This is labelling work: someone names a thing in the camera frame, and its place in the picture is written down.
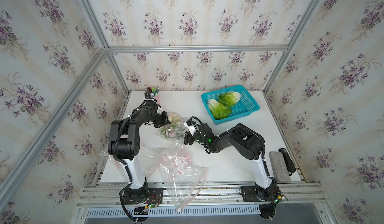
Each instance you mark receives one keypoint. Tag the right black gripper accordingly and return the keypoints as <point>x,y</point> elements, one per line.
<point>188,138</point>

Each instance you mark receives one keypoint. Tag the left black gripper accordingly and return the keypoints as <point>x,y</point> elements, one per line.
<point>164,121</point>

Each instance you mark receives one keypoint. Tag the chinese cabbage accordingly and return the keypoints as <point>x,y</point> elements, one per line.
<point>174,131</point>
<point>219,111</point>
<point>229,99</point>

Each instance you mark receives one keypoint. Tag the zip-top bag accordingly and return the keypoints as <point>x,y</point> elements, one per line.
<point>182,179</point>
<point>146,162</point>
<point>172,116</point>

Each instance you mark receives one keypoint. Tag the teal plastic basket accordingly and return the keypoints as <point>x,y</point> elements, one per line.
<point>246,106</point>

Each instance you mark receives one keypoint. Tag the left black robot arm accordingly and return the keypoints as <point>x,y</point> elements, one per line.
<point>124,146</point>

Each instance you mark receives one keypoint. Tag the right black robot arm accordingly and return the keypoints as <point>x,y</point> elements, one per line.
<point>248,143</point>

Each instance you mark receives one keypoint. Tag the pink pen cup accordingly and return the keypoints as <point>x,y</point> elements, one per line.
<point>157,98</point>

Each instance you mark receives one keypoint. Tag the grey block with black device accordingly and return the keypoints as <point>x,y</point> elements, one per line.
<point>282,165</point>

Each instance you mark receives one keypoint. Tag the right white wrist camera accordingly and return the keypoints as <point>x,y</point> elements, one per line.
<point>191,126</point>

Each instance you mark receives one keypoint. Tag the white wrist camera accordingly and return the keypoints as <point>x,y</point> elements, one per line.
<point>191,126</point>
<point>159,110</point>

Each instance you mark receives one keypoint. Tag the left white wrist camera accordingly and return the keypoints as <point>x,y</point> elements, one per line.
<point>159,110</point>

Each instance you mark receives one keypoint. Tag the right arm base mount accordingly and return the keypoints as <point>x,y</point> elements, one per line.
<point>258,194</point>

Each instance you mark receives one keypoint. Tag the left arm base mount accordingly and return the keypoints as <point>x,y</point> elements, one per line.
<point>152,196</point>

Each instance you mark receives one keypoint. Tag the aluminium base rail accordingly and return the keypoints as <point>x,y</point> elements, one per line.
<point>211,193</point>

